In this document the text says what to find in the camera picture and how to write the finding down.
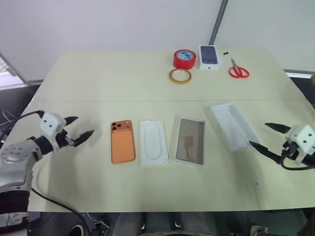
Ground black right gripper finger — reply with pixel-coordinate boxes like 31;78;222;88
265;122;291;135
249;141;281;164

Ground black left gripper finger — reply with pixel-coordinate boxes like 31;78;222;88
72;129;95;148
64;116;79;127

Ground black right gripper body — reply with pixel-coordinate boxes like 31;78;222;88
279;141;300;164

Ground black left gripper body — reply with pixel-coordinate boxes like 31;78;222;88
55;129;76;149

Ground white box dark phone print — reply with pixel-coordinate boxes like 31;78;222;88
198;44;223;72

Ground orange smartphone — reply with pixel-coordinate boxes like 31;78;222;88
110;119;137;165

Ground white moulded tray insert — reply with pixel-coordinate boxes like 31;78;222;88
139;119;170;167

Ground white sneaker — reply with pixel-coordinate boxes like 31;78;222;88
250;225;269;236

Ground white power strip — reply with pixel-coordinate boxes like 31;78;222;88
0;212;28;227

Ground thin yellow tape roll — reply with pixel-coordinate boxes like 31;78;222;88
168;68;193;84

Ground red tape roll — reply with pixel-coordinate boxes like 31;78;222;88
173;49;197;70

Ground grey metal pole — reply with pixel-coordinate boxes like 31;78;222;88
209;0;229;45

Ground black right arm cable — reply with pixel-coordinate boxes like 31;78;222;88
280;145;315;171

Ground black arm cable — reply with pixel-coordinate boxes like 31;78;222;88
280;145;315;171
3;110;45;133

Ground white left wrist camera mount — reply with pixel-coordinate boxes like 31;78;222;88
39;112;66;150

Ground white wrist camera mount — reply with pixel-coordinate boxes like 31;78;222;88
285;124;315;165
39;112;66;150

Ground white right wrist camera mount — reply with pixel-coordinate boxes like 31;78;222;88
285;124;315;165

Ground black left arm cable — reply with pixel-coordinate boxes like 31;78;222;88
3;110;45;133

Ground thick black cable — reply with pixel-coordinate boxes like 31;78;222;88
30;169;87;236

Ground red handled scissors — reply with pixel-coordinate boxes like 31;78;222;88
229;58;251;79

